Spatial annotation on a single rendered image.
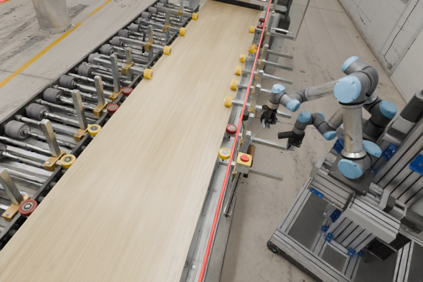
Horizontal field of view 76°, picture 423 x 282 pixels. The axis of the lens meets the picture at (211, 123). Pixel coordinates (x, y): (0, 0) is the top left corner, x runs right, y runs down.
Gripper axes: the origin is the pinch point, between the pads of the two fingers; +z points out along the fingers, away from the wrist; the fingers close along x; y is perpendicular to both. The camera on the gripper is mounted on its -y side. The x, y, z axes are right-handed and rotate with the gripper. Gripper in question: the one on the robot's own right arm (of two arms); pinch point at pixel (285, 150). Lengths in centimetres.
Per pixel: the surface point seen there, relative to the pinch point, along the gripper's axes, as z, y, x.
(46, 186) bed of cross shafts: 1, -134, -78
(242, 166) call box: -38, -31, -59
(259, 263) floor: 83, 6, -48
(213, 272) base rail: 12, -31, -91
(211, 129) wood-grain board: -8, -56, -8
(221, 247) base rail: 12, -30, -77
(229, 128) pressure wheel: -8.0, -43.5, -1.1
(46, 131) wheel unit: -26, -139, -61
